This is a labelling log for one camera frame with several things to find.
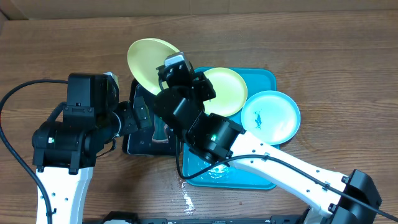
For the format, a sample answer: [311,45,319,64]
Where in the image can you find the green and orange sponge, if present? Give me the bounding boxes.
[151,116,169,144]

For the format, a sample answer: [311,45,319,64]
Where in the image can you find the yellow-green plate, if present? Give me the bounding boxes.
[127,38,179,95]
[204,67,248,117]

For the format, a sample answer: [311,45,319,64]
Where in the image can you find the light blue plate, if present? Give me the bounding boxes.
[241,90,301,145]

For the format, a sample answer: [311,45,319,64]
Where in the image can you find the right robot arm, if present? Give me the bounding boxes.
[154,62,397,223]

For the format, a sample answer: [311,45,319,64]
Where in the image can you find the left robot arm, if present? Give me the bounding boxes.
[32,72,152,223]

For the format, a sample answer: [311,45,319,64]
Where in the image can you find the black rectangular water tray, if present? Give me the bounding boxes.
[123,80,181,157]

